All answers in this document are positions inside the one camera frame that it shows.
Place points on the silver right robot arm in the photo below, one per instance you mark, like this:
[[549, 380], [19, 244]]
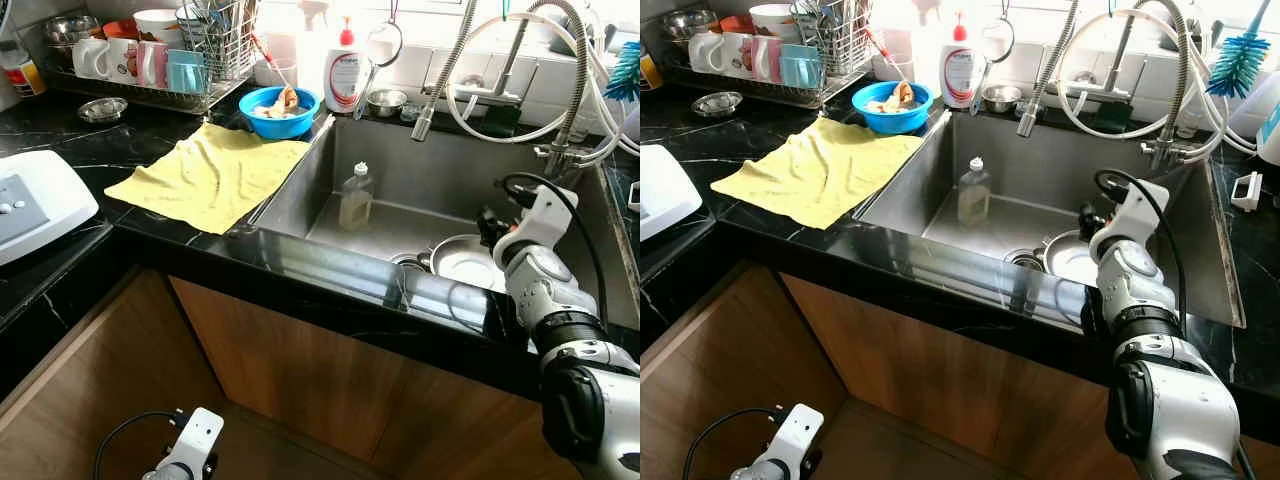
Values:
[[1170, 400], [600, 400]]

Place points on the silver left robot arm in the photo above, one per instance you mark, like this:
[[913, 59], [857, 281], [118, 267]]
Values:
[[170, 472], [765, 472]]

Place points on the sink drain strainer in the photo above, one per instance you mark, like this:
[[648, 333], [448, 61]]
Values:
[[1024, 259], [410, 263]]

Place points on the stainless steel sink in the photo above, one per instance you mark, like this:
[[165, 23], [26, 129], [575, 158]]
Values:
[[430, 170], [1040, 165]]

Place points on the green sponge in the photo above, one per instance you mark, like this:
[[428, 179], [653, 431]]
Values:
[[1110, 118], [500, 122]]

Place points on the clear dish soap bottle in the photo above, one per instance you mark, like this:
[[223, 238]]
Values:
[[356, 205], [975, 200]]

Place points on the wood cabinet door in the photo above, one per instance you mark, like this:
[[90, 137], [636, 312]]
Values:
[[90, 380], [720, 380]]

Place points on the wood sink cabinet panel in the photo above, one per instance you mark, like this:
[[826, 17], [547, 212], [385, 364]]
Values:
[[950, 380], [330, 380]]

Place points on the spring neck steel faucet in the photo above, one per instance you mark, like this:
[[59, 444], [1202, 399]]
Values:
[[1047, 75], [441, 78]]

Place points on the small deep steel bowl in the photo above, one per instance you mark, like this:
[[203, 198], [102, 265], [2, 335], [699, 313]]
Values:
[[387, 100], [1001, 96]]

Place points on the small white holder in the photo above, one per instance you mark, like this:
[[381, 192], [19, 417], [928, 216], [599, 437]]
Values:
[[1245, 190]]

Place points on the white countertop appliance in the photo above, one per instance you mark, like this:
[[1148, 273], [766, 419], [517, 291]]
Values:
[[670, 195], [60, 190]]

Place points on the white pump soap bottle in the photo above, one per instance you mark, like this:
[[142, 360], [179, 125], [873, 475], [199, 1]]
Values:
[[960, 75], [345, 80]]

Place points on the blue bottle brush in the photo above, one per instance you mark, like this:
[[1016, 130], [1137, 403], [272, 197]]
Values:
[[625, 75], [1235, 65]]

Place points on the white plastic container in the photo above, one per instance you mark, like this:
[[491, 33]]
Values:
[[1270, 125]]

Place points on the round metal strainer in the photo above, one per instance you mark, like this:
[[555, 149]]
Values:
[[997, 40], [384, 45]]

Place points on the blue plastic bowl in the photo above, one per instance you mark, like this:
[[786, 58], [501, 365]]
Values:
[[280, 127], [893, 122]]

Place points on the small flat steel dish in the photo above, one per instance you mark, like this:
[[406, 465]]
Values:
[[103, 110], [717, 105]]

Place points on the yellow cloth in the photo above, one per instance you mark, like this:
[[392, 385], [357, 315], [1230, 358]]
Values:
[[820, 170], [210, 175]]

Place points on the plain white mug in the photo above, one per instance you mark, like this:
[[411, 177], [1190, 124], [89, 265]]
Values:
[[707, 52], [92, 58]]

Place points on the white printed mug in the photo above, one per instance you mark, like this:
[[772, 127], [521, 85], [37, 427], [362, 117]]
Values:
[[125, 58], [738, 55]]

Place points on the orange bowl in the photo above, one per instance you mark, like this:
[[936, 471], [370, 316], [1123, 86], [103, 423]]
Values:
[[118, 30], [735, 25]]

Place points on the pink mug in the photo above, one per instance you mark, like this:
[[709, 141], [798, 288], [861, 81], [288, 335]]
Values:
[[153, 65], [766, 60]]

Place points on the light blue mug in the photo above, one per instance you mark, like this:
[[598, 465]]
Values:
[[802, 68], [188, 72]]

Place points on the white bowl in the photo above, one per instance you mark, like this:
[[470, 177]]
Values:
[[775, 20], [158, 25]]

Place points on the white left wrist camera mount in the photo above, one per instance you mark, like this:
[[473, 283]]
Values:
[[200, 435], [797, 432]]

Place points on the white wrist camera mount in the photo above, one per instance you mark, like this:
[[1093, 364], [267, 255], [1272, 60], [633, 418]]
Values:
[[540, 215], [200, 435], [797, 432], [1130, 215]]

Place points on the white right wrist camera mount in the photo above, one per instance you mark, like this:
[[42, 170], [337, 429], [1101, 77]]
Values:
[[1130, 215], [540, 215]]

